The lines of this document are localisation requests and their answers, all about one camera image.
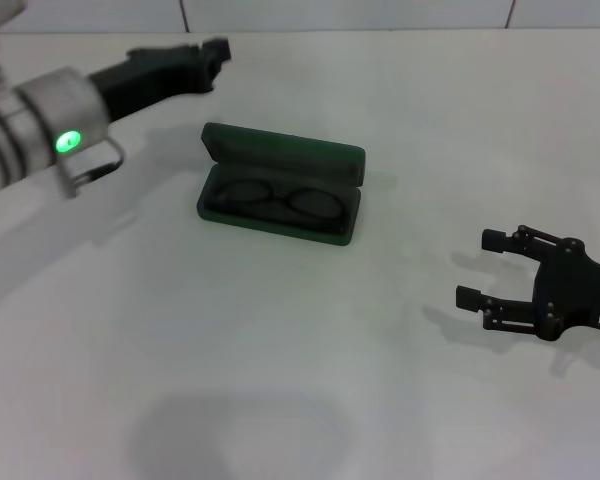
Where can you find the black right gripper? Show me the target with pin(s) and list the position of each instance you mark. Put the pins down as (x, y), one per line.
(580, 295)

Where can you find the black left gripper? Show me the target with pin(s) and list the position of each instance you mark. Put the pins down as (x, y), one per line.
(150, 80)

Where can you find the green glasses case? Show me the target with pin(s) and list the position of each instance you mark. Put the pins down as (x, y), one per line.
(280, 150)

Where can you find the black glasses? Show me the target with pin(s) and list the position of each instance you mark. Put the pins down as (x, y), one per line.
(280, 201)

